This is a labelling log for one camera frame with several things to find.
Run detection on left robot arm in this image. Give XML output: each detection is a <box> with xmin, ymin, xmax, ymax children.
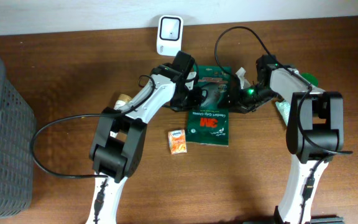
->
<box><xmin>87</xmin><ymin>51</ymin><xmax>201</xmax><ymax>223</ymax></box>

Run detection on light green snack packet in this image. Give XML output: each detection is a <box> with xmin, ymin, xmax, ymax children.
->
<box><xmin>275</xmin><ymin>100</ymin><xmax>290</xmax><ymax>126</ymax></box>

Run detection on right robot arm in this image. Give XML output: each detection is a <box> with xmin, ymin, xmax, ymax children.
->
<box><xmin>229</xmin><ymin>55</ymin><xmax>347</xmax><ymax>224</ymax></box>

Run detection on green 3M gloves packet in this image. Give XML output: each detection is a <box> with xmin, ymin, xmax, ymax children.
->
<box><xmin>186</xmin><ymin>65</ymin><xmax>231</xmax><ymax>147</ymax></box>

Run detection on orange tissue packet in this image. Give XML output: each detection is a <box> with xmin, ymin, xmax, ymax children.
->
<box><xmin>168</xmin><ymin>129</ymin><xmax>187</xmax><ymax>155</ymax></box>

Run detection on grey plastic basket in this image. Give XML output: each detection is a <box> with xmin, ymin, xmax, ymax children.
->
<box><xmin>0</xmin><ymin>59</ymin><xmax>36</xmax><ymax>218</ymax></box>

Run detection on green lidded jar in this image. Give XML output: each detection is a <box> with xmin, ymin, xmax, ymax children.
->
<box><xmin>301</xmin><ymin>73</ymin><xmax>319</xmax><ymax>86</ymax></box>

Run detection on white tube gold cap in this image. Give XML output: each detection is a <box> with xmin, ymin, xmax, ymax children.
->
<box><xmin>114</xmin><ymin>94</ymin><xmax>132</xmax><ymax>110</ymax></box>

